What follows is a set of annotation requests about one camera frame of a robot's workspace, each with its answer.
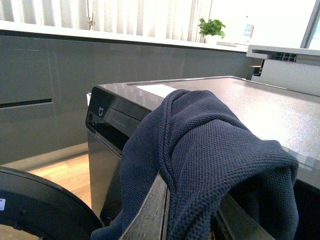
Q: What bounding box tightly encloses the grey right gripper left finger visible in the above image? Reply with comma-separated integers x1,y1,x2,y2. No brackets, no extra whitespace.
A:
120,173,170,240

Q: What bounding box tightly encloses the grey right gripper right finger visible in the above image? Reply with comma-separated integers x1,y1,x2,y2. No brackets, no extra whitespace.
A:
212,194,273,240

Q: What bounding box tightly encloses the navy blue knit garment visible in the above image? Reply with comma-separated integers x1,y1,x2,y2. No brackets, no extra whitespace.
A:
91,89,299,240

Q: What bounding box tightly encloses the grey front-load washing machine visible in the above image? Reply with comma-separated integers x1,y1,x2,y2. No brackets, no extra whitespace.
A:
85,76,320,240

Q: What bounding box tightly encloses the black washing machine door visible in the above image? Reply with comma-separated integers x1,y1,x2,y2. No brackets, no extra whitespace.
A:
0,166,102,240

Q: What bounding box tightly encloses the dark grey cabinet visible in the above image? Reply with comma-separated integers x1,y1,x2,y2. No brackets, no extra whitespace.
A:
0,30,252,165

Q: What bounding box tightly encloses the green potted plant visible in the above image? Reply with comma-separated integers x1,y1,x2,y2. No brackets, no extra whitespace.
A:
198,18,226,44

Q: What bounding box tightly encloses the metal faucet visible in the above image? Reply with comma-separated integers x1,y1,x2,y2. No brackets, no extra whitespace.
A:
86,0,96,31

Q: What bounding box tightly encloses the white window frame profile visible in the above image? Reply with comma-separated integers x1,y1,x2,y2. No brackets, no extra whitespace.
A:
246,45,320,96

